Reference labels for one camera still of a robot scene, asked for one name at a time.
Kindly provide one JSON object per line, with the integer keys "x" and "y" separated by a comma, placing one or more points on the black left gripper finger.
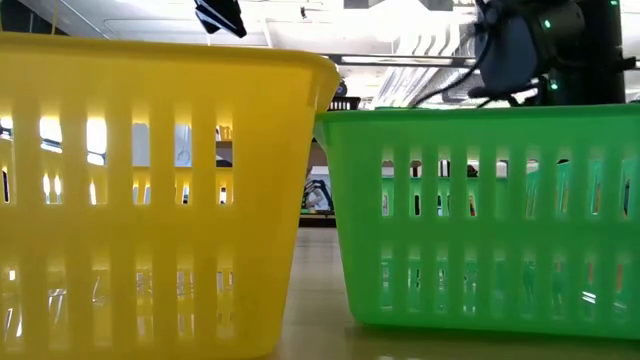
{"x": 222, "y": 15}

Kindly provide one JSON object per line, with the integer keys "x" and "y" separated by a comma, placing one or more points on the yellow plastic basket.
{"x": 150, "y": 80}

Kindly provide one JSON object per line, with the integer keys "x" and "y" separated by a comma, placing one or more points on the black plastic basket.
{"x": 344, "y": 104}

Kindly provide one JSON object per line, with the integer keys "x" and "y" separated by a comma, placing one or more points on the green plastic basket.
{"x": 450, "y": 130}

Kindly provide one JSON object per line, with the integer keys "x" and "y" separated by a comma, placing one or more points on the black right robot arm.
{"x": 595, "y": 50}

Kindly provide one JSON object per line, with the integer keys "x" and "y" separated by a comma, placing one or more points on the black background robot arm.
{"x": 325, "y": 190}

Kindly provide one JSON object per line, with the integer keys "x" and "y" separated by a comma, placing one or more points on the small black round fixture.
{"x": 341, "y": 89}

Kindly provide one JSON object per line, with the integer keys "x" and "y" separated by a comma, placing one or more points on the black overhead light bar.
{"x": 400, "y": 60}

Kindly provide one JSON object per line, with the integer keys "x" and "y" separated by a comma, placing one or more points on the person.
{"x": 472, "y": 172}

